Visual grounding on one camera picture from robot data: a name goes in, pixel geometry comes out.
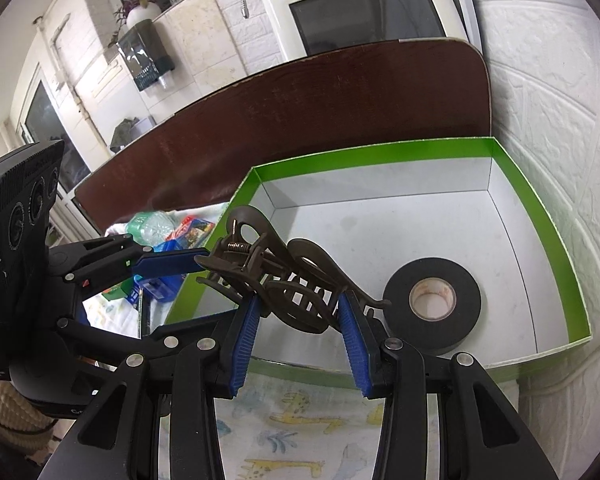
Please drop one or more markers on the brown hair claw clip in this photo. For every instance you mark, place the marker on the brown hair claw clip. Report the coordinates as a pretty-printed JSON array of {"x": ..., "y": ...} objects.
[{"x": 280, "y": 255}]

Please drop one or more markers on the dark wall-mounted dispenser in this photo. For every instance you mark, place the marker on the dark wall-mounted dispenser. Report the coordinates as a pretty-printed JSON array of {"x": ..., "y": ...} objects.
[{"x": 140, "y": 45}]

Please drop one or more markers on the colourful card pack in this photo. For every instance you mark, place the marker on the colourful card pack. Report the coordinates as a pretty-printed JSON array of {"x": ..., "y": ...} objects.
[{"x": 192, "y": 230}]

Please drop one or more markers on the black tape roll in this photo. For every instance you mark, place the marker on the black tape roll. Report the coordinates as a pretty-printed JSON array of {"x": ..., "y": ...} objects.
[{"x": 460, "y": 310}]

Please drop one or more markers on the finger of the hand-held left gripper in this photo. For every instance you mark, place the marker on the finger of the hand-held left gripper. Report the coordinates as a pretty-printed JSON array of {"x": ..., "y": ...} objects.
[
  {"x": 165, "y": 263},
  {"x": 105, "y": 336}
]

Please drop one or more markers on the dark brown wooden board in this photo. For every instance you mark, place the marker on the dark brown wooden board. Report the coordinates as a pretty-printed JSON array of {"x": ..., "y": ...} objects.
[{"x": 330, "y": 110}]

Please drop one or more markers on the white container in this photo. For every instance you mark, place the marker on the white container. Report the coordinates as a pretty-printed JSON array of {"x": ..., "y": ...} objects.
[{"x": 146, "y": 122}]

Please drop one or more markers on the person's left forearm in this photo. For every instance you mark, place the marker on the person's left forearm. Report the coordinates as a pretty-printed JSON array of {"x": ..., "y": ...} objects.
[{"x": 5, "y": 410}]

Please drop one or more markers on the beige marble cabinet panel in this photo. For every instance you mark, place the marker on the beige marble cabinet panel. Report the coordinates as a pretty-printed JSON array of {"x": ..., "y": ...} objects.
[{"x": 200, "y": 45}]

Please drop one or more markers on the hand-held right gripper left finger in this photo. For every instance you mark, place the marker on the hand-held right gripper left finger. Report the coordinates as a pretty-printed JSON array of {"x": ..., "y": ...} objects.
[{"x": 242, "y": 345}]

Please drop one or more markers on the plant in white vase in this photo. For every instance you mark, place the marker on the plant in white vase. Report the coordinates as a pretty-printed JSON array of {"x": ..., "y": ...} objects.
[{"x": 142, "y": 12}]

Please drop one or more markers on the green and white cardboard box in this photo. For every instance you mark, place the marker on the green and white cardboard box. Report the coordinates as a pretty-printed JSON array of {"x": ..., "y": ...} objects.
[{"x": 380, "y": 220}]

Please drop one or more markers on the glass door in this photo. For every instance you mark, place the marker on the glass door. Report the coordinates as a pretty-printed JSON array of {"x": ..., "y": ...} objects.
[{"x": 50, "y": 125}]

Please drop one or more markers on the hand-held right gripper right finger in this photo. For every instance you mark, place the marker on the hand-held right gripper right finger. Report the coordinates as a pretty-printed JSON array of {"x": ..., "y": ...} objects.
[{"x": 352, "y": 345}]

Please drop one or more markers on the square blue box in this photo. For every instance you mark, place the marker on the square blue box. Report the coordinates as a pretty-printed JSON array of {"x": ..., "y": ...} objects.
[{"x": 157, "y": 290}]

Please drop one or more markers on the plastic bottle with green label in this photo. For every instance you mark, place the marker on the plastic bottle with green label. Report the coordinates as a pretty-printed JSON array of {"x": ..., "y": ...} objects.
[{"x": 150, "y": 227}]

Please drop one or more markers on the white appliance with dark screen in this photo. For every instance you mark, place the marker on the white appliance with dark screen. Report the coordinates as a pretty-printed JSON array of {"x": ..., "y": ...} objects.
[{"x": 280, "y": 20}]

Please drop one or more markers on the animal printed blanket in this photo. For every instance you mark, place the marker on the animal printed blanket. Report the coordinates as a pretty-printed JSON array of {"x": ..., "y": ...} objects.
[{"x": 300, "y": 420}]

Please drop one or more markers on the dark green cloth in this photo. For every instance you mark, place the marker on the dark green cloth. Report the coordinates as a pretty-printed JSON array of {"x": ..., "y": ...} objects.
[{"x": 122, "y": 132}]

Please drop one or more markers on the small green packet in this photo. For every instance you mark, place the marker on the small green packet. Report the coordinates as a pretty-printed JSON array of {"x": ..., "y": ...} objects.
[{"x": 115, "y": 292}]

